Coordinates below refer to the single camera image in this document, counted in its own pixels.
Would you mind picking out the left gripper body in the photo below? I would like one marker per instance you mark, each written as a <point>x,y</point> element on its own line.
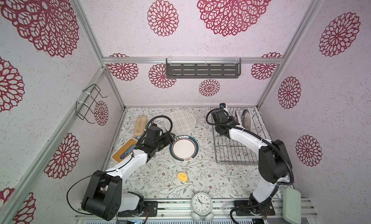
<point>164,141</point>

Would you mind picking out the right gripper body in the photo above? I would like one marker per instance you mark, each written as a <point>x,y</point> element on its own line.
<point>235,119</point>

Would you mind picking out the green rimmed white plate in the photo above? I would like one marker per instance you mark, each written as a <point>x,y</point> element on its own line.
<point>184,148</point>

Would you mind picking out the plaid beige plate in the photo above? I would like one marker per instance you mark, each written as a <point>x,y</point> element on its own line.
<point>184,122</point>

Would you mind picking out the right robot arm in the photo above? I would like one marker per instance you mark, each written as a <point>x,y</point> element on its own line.
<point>275,167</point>

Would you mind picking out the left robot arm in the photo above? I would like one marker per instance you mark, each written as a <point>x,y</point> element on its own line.
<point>104,197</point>

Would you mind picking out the dark rimmed plate in rack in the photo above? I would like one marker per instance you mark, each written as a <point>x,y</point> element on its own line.
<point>244,119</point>

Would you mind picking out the yellow tray with blue item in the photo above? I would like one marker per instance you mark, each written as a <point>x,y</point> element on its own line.
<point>125,150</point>

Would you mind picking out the yellow cheese toy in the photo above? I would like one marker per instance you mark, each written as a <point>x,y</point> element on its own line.
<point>182,176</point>

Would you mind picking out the white alarm clock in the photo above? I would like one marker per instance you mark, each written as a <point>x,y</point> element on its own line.
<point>202,207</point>

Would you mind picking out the pale green box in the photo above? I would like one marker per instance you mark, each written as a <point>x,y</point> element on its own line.
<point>292,206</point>

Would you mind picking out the wire dish rack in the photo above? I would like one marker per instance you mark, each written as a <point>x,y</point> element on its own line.
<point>241,147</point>

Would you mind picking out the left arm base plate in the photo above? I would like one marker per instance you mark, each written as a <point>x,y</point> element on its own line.
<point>144,209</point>

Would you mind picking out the grey wall shelf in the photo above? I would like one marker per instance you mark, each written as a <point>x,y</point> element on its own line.
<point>190,70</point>

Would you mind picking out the black wire wall basket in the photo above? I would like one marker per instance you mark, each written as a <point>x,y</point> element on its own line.
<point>93,109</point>

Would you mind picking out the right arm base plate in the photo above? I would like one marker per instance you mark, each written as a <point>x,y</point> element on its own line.
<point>262,210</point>

